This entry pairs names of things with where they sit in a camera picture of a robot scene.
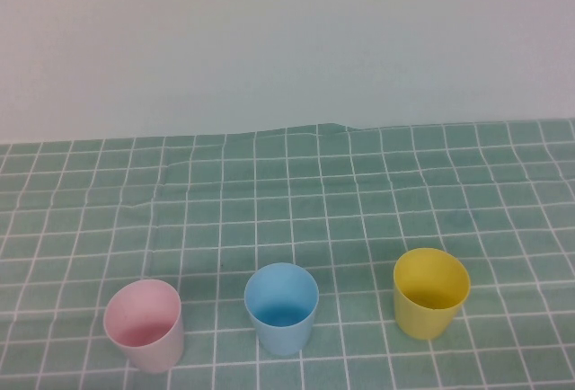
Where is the blue plastic cup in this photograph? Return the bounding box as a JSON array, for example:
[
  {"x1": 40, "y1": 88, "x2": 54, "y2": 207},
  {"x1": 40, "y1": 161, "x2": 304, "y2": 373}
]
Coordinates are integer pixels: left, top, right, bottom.
[{"x1": 243, "y1": 262, "x2": 321, "y2": 357}]

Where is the green checkered tablecloth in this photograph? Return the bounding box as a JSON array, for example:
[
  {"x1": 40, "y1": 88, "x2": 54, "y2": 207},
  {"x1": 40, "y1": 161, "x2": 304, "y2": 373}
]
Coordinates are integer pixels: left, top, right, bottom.
[{"x1": 0, "y1": 120, "x2": 575, "y2": 390}]

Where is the yellow plastic cup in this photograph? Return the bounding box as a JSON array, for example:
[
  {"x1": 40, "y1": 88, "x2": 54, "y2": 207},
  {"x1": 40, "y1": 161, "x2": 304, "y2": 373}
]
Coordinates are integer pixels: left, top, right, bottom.
[{"x1": 393, "y1": 248, "x2": 473, "y2": 341}]

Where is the pink plastic cup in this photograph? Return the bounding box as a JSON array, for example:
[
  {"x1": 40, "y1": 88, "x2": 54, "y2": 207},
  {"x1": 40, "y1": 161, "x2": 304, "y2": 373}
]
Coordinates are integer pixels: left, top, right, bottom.
[{"x1": 102, "y1": 279, "x2": 186, "y2": 374}]

